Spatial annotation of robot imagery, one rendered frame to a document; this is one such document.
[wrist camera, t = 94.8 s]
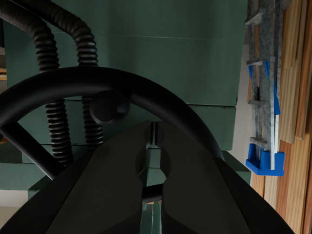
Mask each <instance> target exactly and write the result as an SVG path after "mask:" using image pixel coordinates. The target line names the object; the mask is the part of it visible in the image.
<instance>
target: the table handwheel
mask: <svg viewBox="0 0 312 234"><path fill-rule="evenodd" d="M106 90H116V91H119V92H121V93H123V94H124V95H126V96H127V97H128V99H129V100H130V103H131V104H134V105H137V106H139V107H141V108H143V109H145V110H147V111H149V112H150V113H152V114H154V115H155V116H157V117H158V118H160V119H161V120H162V121H164V122H166V123H168V124H169V125H171V126H173V127H174V128H176V129H178V130H179V131H181V132H182V133H184V134H186V135H187V136H189V137H190V138H192V139H194V140H195V141H196V142H198V143H199V144H200V145H201V146H202V147H204V148H205V149H206V150H207V151H208V152H209V153H210V154H211V155H212V156H213V157H220V158H221V159H222V160H223V161H224V162H225V159H224V157H223V154H222V151H221V149H220V147H219V145H218V143H217V141H216V139H215V138H214V136H213V134H212V133H211V131H210V130H209V128H208V127H207V126H206V124H205V123H204V122H203V121H202V119H201V118H200V117H199V116H198V115H197V114H196V113H195V112H194V111H193V110H192V109H191V108H190V107H189V106H188V105H187V104H186V103H185V102H184V101H183V100H181V99H180V98H179V97H178V96H177V95H175V94H174V93H172V92H171V91H169V90H168V89H166V88H164V87H163V86H161V85H159V84H157V83H155V82H153V81H151V80H149V79H147V78H144V77H142V76H139V75H136V74H134V73H131V72H127V71H122V70H118V69H113V68H107V67H99V66H74V67H66V68H59V69H55V70H50V71H46V72H43V73H40V74H37V75H34V76H32V77H29V78H27V79H25V80H23V81H21V82H19V83H17V84H15V85H13V86H12V87H10V88H9V89H7V90H5V91H4V92H2V93H1V94H0V142H1V140H2V139H3V137H5V138H6V139H8V140H9V141H10V142H11V143H12V144H13V145H14V146H16V147H17V148H18V149H19V150H20V151H21V152H22V153H24V154H25V155H26V156H27V157H28V158H29V159H30V160H32V161H33V162H34V163H35V164H36V165H37V166H38V167H39V168H40V169H41V170H42V171H43V172H44V173H45V174H46V175H47V176H48V177H49V178H50V179H51V180H53V179H54V178H55V177H57V176H58V175H59V174H60V173H62V172H63V171H64V170H65V169H67V168H66V167H65V166H64V165H62V164H61V163H60V162H59V161H58V160H57V159H56V158H55V157H53V156H52V155H51V154H50V153H49V152H48V151H47V150H46V149H45V148H44V147H43V146H42V145H40V144H39V143H38V142H37V141H36V140H35V139H34V138H33V137H32V136H31V135H30V134H29V133H28V132H27V131H26V130H25V129H24V128H23V127H22V126H21V125H20V124H19V123H18V121H19V120H20V119H21V118H22V117H24V116H25V115H27V114H28V113H30V112H31V111H33V110H34V109H36V108H38V107H41V106H43V105H45V104H47V103H50V102H53V101H55V100H59V99H63V98H68V97H75V96H95V95H96V94H97V93H99V92H101V91H106ZM162 192H163V183H162V184H157V185H152V186H147V187H143V204H147V203H150V202H155V201H159V200H161V199H162Z"/></svg>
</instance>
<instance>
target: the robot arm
mask: <svg viewBox="0 0 312 234"><path fill-rule="evenodd" d="M153 134H154V136H155V145H157V146H158V148H159V149H160V151H161V157H160V169H161V171H162V172H163V173H164V174H165V176H166V180H165V182H164V183H163V188H162V203H161V226H162V234H295V233H294V232H293V230H292V229H291V228H290V227H289V225H288V224H287V223H286V222H285V221H284V219H283V218H282V217H281V216H280V215H279V214H278V213H277V212H276V211H275V209H274V208H273V207H272V206H271V205H270V204H269V203H268V202H267V201H266V200H265V199H264V198H262V197H261V196H260V195H259V194H258V193H257V192H256V191H255V190H254V189H253V188H252V187H251V186H250V185H249V184H248V183H247V182H246V181H244V180H243V179H242V178H241V177H240V176H239V175H238V174H237V173H236V172H235V171H234V170H233V169H232V168H231V167H230V166H229V165H228V164H227V163H225V162H224V161H223V160H222V159H221V158H220V157H213V156H212V155H211V154H210V153H209V152H208V151H207V150H206V149H205V148H204V147H202V146H201V145H200V144H199V143H198V142H196V141H195V140H194V139H192V138H190V137H189V136H187V135H186V134H184V133H182V132H181V131H179V130H178V129H176V128H174V127H173V126H171V125H169V124H168V123H166V122H164V121H157V122H152V121H150V120H146V121H143V122H141V123H139V124H137V125H135V126H133V127H131V128H129V129H127V130H125V131H124V132H122V133H120V134H118V135H116V136H114V137H113V138H111V139H110V140H108V141H107V142H105V143H104V144H102V145H101V146H100V147H99V148H97V149H96V150H95V151H94V152H93V153H90V152H86V153H85V154H83V155H82V156H81V157H80V158H79V159H78V160H76V161H75V162H74V163H73V164H72V165H70V166H69V167H68V168H67V169H65V170H64V171H63V172H62V173H60V174H59V175H58V176H57V177H55V178H54V179H53V180H52V181H51V182H49V183H48V184H47V185H46V186H44V187H43V188H42V189H41V190H40V191H39V192H37V193H36V194H35V195H34V196H33V197H32V198H30V199H29V200H28V201H27V202H26V203H25V204H24V205H23V206H22V207H21V208H20V209H19V210H18V211H17V212H16V213H15V214H14V215H13V216H12V217H11V218H10V219H9V220H8V221H7V222H6V223H5V225H4V226H3V227H2V228H1V229H0V234H140V227H141V219H142V206H143V184H142V181H141V180H140V178H139V176H140V174H141V173H142V172H143V171H144V170H145V168H146V149H147V148H148V147H149V146H150V145H152V144H153Z"/></svg>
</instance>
